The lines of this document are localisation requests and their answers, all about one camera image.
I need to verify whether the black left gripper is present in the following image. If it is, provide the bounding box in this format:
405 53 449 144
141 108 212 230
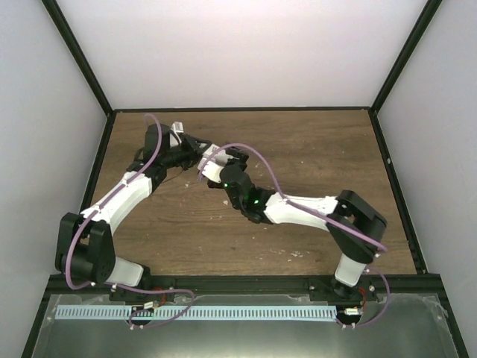
162 134 211 171

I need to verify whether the white remote control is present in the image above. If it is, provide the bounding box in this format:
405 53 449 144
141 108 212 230
197 142 233 169

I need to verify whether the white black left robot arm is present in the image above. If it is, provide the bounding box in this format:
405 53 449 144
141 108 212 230
55 122 212 301

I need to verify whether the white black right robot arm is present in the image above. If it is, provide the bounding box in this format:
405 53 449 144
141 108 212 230
198 143 387 301

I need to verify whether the grey metal front plate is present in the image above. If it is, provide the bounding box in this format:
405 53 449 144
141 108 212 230
33 294 458 357

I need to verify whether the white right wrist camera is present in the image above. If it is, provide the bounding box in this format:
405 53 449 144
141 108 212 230
201 161 224 183

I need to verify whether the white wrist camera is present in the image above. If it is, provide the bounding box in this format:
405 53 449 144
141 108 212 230
170 122 184 147
201 161 224 183

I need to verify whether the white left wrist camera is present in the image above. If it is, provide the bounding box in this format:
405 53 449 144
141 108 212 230
170 122 184 147

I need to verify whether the black left base frame rail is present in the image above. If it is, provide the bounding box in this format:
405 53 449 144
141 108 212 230
61 111 117 276

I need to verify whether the black base frame rail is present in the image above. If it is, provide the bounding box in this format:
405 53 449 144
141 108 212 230
113 106 370 113
368 109 428 274
61 111 117 276

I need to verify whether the black rear base frame rail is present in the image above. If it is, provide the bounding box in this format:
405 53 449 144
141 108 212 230
113 106 370 113

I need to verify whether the black right base frame rail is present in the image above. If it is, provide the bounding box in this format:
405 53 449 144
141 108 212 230
368 109 428 274

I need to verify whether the light blue slotted cable duct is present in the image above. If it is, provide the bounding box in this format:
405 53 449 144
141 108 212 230
54 305 337 322

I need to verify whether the black left corner frame post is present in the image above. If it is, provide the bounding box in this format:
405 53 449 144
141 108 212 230
41 0 113 116

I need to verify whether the black corner frame post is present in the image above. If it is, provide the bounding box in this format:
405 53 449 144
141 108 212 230
370 0 443 113
41 0 113 116

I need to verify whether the black right corner frame post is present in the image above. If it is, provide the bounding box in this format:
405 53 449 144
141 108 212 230
370 0 443 113

